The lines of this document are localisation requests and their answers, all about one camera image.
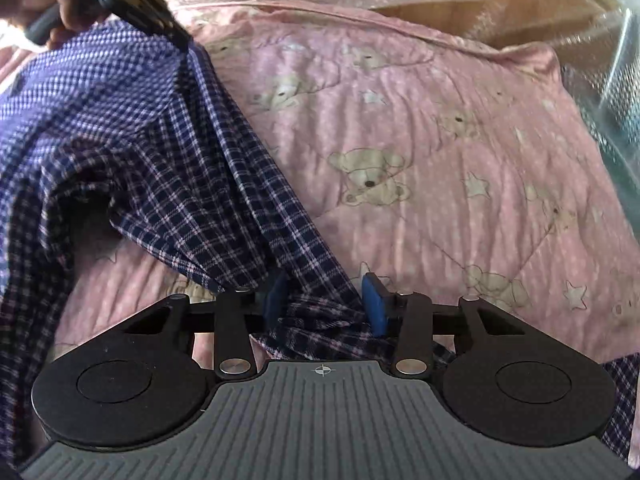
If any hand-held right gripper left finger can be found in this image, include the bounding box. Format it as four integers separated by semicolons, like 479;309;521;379
117;271;290;380

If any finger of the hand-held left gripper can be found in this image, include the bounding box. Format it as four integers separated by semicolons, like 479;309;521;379
149;6;196;54

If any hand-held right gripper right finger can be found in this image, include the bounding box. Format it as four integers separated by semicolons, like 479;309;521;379
361;271;529;378

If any navy plaid shirt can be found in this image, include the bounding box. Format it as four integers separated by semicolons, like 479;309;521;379
0;22;640;466

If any person's left hand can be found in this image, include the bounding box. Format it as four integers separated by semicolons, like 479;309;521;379
14;0;109;49

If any pink bear print quilt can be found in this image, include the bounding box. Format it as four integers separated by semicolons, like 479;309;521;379
0;0;640;376

